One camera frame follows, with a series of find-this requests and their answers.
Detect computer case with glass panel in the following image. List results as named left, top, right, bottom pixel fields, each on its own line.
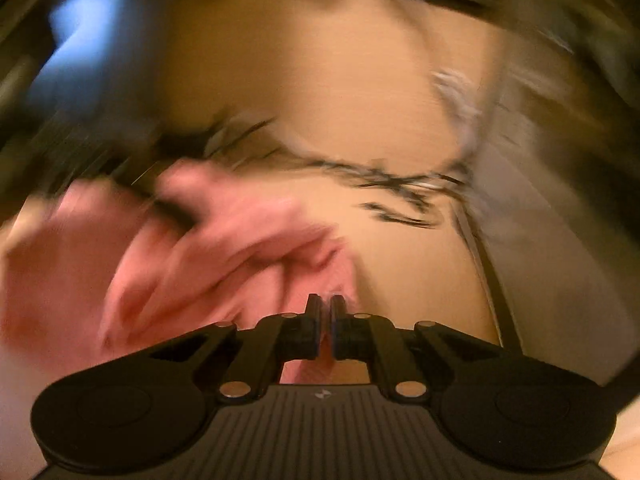
left=468, top=0, right=639, bottom=382

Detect black computer monitor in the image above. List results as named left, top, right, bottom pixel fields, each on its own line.
left=1, top=0, right=170, bottom=200

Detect pink knitted garment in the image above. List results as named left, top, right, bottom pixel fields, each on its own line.
left=1, top=160, right=358, bottom=375

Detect white plug and cable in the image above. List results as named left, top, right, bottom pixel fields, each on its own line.
left=429, top=66, right=490, bottom=162

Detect black tangled cables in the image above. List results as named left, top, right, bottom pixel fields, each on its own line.
left=199, top=114, right=471, bottom=231

